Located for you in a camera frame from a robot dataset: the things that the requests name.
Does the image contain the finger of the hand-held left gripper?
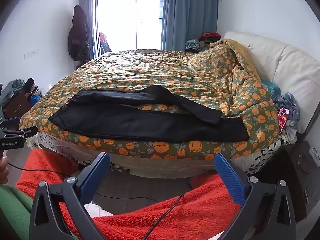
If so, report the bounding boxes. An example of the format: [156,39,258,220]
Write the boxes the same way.
[18,126,38,139]

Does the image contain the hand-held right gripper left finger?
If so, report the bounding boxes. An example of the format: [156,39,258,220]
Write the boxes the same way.
[29,152,111,240]

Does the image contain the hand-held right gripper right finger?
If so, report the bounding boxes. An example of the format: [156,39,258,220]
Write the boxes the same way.
[214,152,299,240]

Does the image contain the black pants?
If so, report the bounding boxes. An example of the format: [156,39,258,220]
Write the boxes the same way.
[48,84,250,142]

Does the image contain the person's green-sleeved left forearm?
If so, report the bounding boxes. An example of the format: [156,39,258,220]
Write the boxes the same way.
[0,184,78,240]

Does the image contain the person's left hand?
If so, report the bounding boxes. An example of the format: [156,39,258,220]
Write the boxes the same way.
[0,154,9,186]

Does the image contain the brown wooden cabinet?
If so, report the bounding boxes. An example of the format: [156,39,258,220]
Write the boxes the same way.
[2,91,32,120]

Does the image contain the clothes heap on cabinet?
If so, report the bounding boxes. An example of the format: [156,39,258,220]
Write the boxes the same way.
[1,78,42,104]

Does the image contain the person's red fleece-clad legs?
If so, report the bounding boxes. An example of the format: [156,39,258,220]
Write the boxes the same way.
[14,148,242,240]

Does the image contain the dark wooden nightstand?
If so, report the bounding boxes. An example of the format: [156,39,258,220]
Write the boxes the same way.
[250,140,317,224]

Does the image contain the smartphone with red screen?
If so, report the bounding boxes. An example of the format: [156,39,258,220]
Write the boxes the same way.
[277,106,290,134]

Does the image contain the grey crumpled clothes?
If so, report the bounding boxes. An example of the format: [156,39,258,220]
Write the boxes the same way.
[274,92,300,137]

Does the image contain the teal pillow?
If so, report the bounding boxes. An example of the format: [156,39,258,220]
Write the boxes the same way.
[262,79,282,100]

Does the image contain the red and dark garment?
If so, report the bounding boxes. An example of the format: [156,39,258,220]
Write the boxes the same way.
[98,31,112,55]

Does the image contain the green pumpkin-print quilt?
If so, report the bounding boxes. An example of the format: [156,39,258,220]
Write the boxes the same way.
[19,38,280,160]

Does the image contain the yellow blanket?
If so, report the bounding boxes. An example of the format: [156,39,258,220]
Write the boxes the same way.
[222,38,262,82]

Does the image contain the cream pillow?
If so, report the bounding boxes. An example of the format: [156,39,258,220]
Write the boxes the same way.
[224,31,320,134]

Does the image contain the red and blue clothes pile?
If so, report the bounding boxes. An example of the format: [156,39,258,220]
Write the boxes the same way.
[184,32,221,53]

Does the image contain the grey curtain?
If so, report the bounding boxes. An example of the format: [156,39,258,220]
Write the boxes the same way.
[79,0,97,58]

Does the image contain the glass sliding window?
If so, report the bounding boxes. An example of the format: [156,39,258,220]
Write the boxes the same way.
[93,0,166,58]

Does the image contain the blue curtain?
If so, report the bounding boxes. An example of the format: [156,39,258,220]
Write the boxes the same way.
[161,0,220,53]

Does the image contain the black cable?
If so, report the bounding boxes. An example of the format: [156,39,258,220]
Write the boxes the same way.
[7,163,75,175]
[95,191,187,240]

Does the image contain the dark coats on wall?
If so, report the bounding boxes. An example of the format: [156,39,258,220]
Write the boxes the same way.
[68,5,91,63]

